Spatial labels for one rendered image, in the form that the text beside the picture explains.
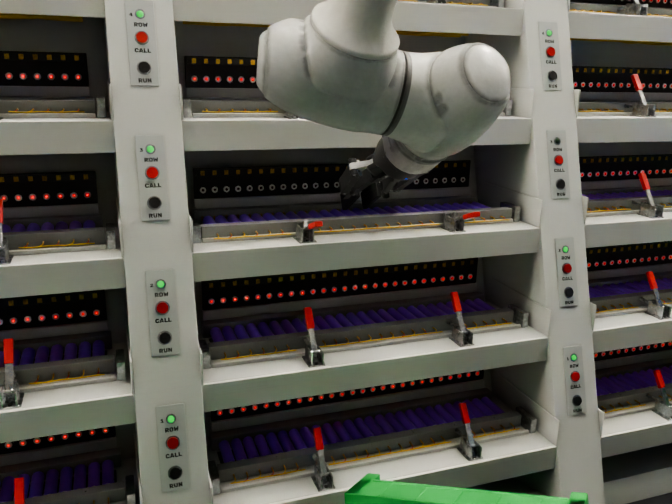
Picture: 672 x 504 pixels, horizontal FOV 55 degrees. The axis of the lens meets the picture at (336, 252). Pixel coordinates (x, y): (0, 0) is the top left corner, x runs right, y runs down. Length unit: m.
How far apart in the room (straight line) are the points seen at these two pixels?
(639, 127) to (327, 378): 0.76
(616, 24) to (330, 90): 0.78
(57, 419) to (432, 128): 0.63
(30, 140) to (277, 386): 0.50
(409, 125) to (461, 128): 0.06
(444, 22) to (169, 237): 0.59
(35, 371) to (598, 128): 1.03
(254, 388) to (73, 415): 0.25
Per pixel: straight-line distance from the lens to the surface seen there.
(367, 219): 1.08
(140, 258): 0.96
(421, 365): 1.09
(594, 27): 1.35
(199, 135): 0.99
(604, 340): 1.29
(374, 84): 0.73
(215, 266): 0.97
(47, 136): 0.98
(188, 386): 0.98
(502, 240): 1.15
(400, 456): 1.15
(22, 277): 0.97
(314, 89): 0.72
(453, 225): 1.11
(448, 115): 0.75
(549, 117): 1.23
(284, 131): 1.01
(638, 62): 1.68
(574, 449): 1.27
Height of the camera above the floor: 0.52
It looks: level
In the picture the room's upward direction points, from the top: 4 degrees counter-clockwise
